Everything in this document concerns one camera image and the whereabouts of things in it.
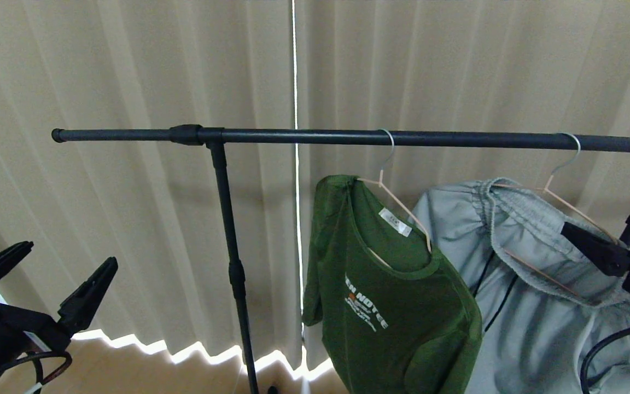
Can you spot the pink clothes hanger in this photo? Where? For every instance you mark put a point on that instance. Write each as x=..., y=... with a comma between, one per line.
x=386, y=186
x=555, y=194

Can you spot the black clothes rack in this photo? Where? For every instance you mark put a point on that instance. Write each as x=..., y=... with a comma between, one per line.
x=348, y=137

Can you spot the green printed t-shirt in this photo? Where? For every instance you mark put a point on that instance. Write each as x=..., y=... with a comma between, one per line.
x=402, y=339

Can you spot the pale grey garment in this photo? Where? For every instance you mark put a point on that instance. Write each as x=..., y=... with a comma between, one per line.
x=539, y=339

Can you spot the beige curtain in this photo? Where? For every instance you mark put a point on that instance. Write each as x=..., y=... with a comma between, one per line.
x=129, y=65

